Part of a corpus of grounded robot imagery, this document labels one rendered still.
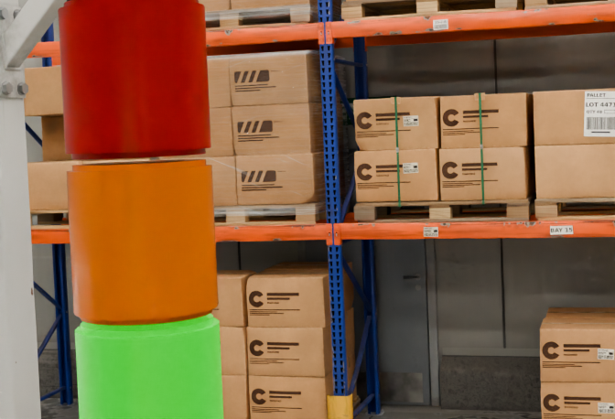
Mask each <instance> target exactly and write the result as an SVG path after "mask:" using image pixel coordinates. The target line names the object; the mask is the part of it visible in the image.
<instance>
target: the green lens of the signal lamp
mask: <svg viewBox="0 0 615 419"><path fill-rule="evenodd" d="M75 346H76V363H77V381H78V398H79V416H80V419H223V401H222V381H221V342H220V321H219V320H218V319H217V318H215V317H213V315H212V314H208V315H207V316H203V317H198V318H193V319H189V320H184V321H178V322H170V323H163V324H152V325H135V326H109V325H96V324H91V323H86V322H81V325H80V326H79V327H77V328H76V329H75Z"/></svg>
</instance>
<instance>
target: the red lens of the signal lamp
mask: <svg viewBox="0 0 615 419"><path fill-rule="evenodd" d="M58 15H59V49H60V66H61V84H62V101H63V119H64V137H65V154H71V159H72V160H86V159H116V158H138V157H159V156H190V155H202V154H206V149H205V148H211V141H210V103H209V83H208V62H207V42H206V23H205V6H204V5H203V4H199V0H70V1H68V2H65V3H64V6H63V7H61V8H59V10H58Z"/></svg>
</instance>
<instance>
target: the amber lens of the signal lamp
mask: <svg viewBox="0 0 615 419"><path fill-rule="evenodd" d="M66 172H67V190H68V207H69V225H70V258H71V276H72V293H73V311H74V315H75V316H77V317H80V319H81V321H83V322H86V323H91V324H96V325H109V326H135V325H152V324H163V323H170V322H178V321H184V320H189V319H193V318H198V317H203V316H207V315H208V314H210V313H211V312H212V310H213V308H215V307H217V306H218V304H219V302H218V282H217V262H216V241H215V222H214V202H213V182H212V165H206V159H169V160H146V161H125V162H108V163H93V164H80V165H73V166H72V170H71V171H66Z"/></svg>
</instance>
